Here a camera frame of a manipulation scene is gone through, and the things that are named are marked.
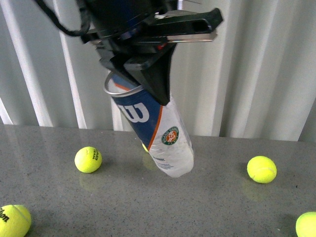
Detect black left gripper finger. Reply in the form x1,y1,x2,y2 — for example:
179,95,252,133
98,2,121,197
100,58,140,85

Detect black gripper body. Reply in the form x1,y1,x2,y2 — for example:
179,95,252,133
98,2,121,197
76,0,223,72

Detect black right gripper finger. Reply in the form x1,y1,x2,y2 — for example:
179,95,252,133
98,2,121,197
124,45,176,105

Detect clear Wilson tennis ball can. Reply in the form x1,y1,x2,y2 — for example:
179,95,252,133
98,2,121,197
104,73,194,178

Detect middle yellow tennis ball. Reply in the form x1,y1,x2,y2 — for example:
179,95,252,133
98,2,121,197
74,147,102,173

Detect yellow tennis ball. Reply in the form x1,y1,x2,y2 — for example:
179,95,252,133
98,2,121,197
247,156,277,184
74,147,102,173

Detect yellow tennis ball far right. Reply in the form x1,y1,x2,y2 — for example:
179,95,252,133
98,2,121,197
247,156,277,184

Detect near Wilson tennis ball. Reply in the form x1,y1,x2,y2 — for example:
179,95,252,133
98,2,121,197
0,205,32,237

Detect yellow tennis ball right corner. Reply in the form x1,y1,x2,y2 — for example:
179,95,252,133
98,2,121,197
296,212,316,237

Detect white pleated curtain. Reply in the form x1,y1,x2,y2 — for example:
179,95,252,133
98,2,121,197
0,0,316,142

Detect black cable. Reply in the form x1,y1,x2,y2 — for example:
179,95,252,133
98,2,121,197
34,0,93,38

